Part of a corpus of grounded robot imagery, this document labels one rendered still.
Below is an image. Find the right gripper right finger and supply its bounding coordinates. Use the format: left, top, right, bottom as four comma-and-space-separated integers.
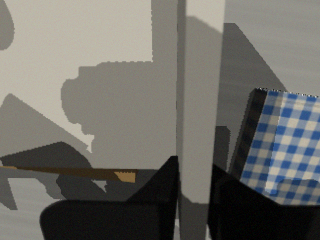
207, 163, 320, 240

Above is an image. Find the white tray with raised ends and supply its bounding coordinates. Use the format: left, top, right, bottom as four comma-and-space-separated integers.
0, 0, 225, 240

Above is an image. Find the tan low wooden shelf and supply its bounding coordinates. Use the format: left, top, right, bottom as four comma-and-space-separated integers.
0, 166, 139, 183

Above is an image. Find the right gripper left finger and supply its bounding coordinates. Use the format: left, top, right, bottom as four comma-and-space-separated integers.
39, 156, 179, 240

